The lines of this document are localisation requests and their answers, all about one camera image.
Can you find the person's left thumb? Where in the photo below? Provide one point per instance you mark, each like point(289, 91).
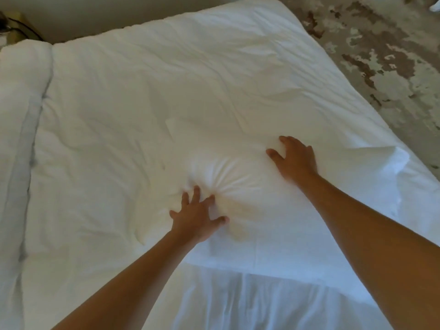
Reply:
point(220, 222)

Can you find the white folded duvet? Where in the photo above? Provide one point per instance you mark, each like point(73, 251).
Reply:
point(20, 133)

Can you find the white bed sheet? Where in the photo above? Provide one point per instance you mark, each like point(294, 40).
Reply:
point(261, 302)

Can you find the white pillow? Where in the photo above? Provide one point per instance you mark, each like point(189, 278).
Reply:
point(275, 230)

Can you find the person's right hand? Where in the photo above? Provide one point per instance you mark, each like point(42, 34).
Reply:
point(297, 163)

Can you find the person's right thumb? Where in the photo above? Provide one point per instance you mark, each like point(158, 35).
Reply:
point(273, 156)

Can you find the person's left little finger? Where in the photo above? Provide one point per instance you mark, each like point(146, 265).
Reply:
point(174, 214)

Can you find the person's left middle finger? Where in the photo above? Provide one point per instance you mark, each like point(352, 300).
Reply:
point(196, 194)

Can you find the person's right forearm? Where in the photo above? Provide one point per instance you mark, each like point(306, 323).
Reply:
point(371, 243)

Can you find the person's left hand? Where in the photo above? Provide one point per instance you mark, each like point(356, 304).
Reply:
point(192, 219)

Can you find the wooden nightstand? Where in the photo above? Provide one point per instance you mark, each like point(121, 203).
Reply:
point(15, 29)

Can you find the person's left forearm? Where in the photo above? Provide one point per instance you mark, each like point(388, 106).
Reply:
point(130, 288)

